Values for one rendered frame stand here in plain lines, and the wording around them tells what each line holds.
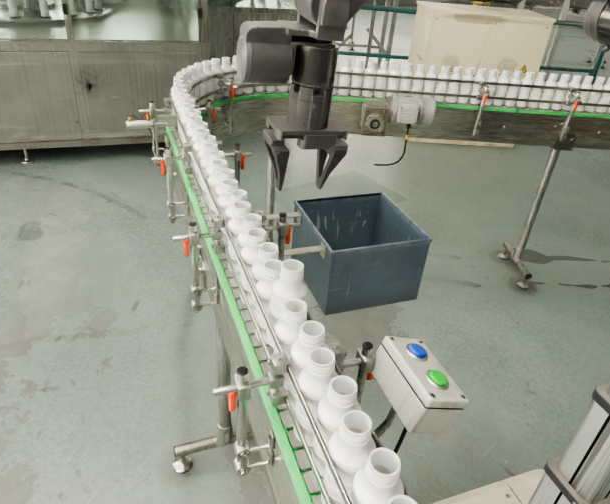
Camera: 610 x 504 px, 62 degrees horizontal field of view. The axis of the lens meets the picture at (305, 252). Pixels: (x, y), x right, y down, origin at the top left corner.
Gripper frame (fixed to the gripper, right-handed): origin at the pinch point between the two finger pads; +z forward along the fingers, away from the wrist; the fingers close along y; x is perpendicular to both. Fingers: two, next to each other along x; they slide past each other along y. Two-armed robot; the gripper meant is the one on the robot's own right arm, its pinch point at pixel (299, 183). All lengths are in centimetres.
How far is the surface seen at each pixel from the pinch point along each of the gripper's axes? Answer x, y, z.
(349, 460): 31.3, 1.7, 22.3
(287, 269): 1.2, 0.7, 14.5
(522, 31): -320, -322, 14
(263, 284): -5.1, 2.3, 21.8
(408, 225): -50, -58, 39
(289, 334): 8.0, 1.7, 22.2
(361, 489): 35.2, 1.9, 22.1
